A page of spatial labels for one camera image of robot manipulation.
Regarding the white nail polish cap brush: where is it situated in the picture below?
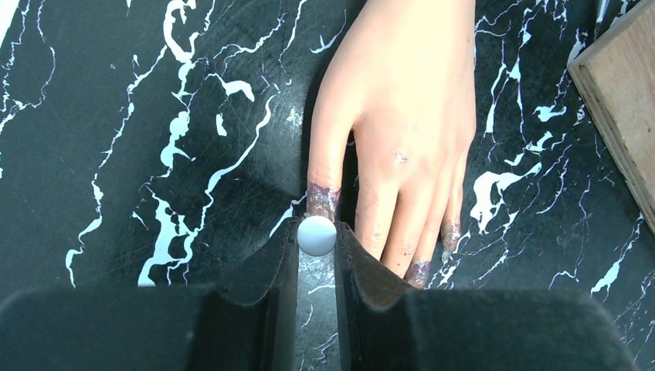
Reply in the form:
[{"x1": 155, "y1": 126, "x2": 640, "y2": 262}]
[{"x1": 297, "y1": 216, "x2": 337, "y2": 257}]

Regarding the mannequin hand with nails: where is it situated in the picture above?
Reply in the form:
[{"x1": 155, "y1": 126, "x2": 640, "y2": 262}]
[{"x1": 307, "y1": 1, "x2": 477, "y2": 289}]

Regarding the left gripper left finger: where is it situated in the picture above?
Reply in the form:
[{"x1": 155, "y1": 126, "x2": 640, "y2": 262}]
[{"x1": 1, "y1": 219, "x2": 298, "y2": 370}]

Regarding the wooden base board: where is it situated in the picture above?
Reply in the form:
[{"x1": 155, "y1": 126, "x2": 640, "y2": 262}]
[{"x1": 567, "y1": 1, "x2": 654, "y2": 228}]

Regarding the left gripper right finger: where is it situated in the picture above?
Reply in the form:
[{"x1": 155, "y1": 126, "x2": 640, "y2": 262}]
[{"x1": 334, "y1": 223, "x2": 635, "y2": 370}]

